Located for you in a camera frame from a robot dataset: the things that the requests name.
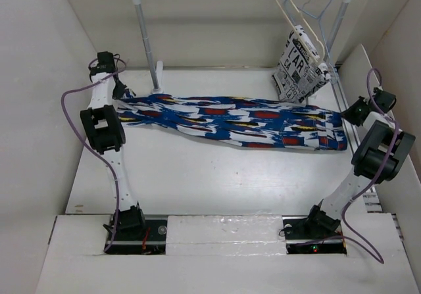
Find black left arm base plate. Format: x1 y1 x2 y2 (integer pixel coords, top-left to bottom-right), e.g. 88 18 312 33
105 217 168 255

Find wooden clothes hanger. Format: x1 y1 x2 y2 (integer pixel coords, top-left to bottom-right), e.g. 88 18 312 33
275 0 328 62

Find blue red white patterned trousers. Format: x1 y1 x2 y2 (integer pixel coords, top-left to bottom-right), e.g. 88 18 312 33
116 89 347 151

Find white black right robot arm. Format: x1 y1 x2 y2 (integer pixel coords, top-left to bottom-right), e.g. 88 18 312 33
300 87 416 239

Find black white newspaper print garment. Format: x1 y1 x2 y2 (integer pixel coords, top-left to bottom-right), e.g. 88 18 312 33
272 31 332 103

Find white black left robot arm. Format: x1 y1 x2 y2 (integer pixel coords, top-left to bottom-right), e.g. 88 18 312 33
80 51 147 241

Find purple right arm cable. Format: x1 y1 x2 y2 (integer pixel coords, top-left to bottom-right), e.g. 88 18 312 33
340 67 401 264

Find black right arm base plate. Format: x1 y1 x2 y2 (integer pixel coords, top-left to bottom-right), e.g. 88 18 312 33
278 216 347 255

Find light blue wire hanger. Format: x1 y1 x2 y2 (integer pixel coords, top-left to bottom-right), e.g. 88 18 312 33
298 0 339 86

